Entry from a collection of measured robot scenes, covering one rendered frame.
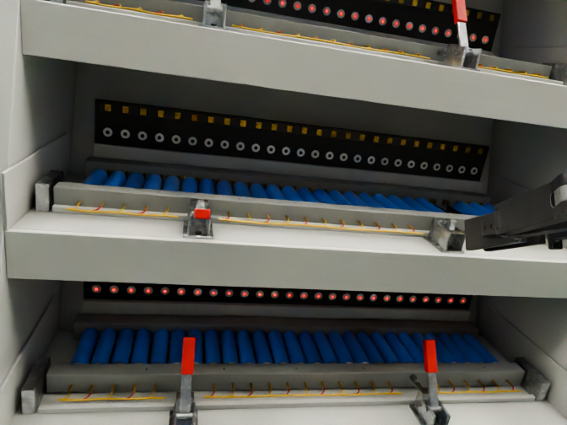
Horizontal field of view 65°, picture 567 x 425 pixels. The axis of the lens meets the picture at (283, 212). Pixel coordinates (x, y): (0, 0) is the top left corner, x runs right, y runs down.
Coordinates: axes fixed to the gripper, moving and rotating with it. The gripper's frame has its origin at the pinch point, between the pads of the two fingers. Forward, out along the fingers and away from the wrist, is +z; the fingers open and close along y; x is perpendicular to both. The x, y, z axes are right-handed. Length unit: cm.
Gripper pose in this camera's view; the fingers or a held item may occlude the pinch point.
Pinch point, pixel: (501, 230)
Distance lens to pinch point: 44.5
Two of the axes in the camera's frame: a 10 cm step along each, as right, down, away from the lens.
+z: -2.3, 1.8, 9.6
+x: 0.3, -9.8, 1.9
